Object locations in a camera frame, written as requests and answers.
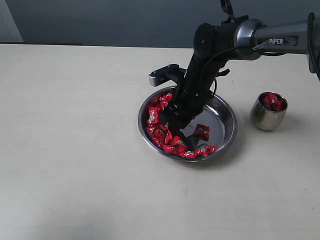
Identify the round steel plate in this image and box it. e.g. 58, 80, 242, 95
137, 86, 238, 162

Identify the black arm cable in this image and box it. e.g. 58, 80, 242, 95
199, 46, 241, 98

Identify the red candy in cup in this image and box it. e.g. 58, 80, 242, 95
263, 92, 284, 112

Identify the red wrapped candy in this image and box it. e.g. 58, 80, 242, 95
147, 106, 160, 126
195, 144, 218, 157
159, 92, 173, 109
193, 124, 210, 142

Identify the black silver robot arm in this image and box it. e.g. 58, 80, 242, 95
158, 0, 320, 132

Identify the steel cup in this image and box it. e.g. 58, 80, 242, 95
250, 92, 288, 131

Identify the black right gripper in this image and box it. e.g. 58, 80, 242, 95
159, 79, 213, 138

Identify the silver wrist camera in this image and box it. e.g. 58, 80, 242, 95
148, 64, 187, 87

